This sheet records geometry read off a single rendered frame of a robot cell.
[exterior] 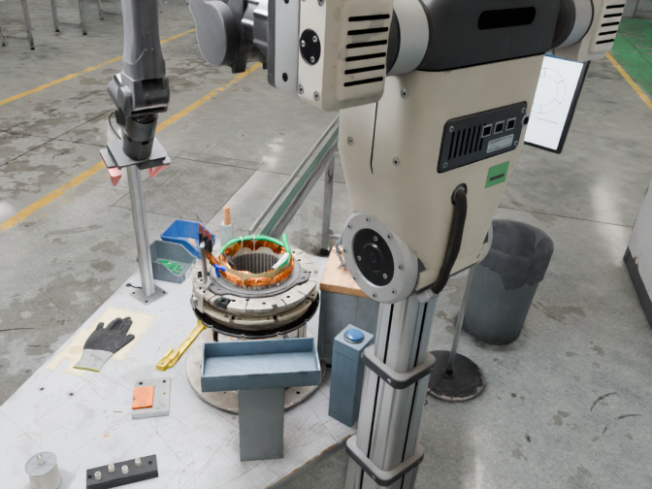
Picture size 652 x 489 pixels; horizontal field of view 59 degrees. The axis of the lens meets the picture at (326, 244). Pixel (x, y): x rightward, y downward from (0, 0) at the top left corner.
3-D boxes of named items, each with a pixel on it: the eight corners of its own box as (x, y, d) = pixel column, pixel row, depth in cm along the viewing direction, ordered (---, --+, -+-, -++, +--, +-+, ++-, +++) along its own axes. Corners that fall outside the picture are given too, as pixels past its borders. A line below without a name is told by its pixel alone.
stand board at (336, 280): (333, 251, 167) (333, 244, 165) (398, 261, 164) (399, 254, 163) (318, 290, 150) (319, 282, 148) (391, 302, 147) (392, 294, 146)
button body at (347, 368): (327, 415, 147) (333, 339, 134) (342, 399, 152) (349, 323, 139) (350, 428, 144) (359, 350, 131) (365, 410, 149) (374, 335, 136)
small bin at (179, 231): (216, 242, 219) (216, 225, 215) (203, 260, 207) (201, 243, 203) (177, 236, 221) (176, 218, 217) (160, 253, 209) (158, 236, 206)
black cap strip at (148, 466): (87, 474, 128) (85, 468, 127) (156, 459, 133) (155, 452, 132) (87, 493, 124) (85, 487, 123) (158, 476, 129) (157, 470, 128)
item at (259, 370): (207, 469, 131) (200, 376, 117) (209, 432, 140) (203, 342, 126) (314, 461, 135) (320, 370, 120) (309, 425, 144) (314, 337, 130)
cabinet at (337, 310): (328, 323, 180) (333, 252, 166) (387, 333, 177) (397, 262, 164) (314, 365, 163) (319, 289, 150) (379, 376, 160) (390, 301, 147)
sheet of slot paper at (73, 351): (106, 304, 182) (105, 303, 182) (160, 315, 178) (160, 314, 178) (42, 368, 156) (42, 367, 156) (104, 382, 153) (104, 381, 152)
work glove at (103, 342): (109, 313, 178) (108, 309, 177) (148, 322, 175) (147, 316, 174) (59, 365, 157) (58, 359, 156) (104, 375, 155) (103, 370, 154)
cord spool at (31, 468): (44, 470, 128) (38, 447, 124) (69, 476, 127) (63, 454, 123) (24, 493, 123) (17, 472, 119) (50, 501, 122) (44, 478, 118)
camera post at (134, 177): (155, 294, 188) (135, 125, 159) (147, 298, 186) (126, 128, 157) (149, 290, 189) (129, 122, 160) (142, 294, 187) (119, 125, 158)
